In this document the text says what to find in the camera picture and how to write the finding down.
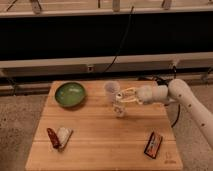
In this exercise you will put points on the green ceramic bowl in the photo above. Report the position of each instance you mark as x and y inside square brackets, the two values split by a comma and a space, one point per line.
[70, 94]

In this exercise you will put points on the small clear plastic bottle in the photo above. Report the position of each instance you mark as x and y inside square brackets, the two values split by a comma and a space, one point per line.
[118, 106]

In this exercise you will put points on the white wall outlet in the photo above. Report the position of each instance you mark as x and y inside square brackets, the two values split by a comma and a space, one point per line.
[90, 68]

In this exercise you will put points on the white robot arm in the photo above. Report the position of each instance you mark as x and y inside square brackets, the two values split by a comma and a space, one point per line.
[179, 91]

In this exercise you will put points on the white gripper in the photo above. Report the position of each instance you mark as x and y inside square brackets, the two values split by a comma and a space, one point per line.
[145, 94]

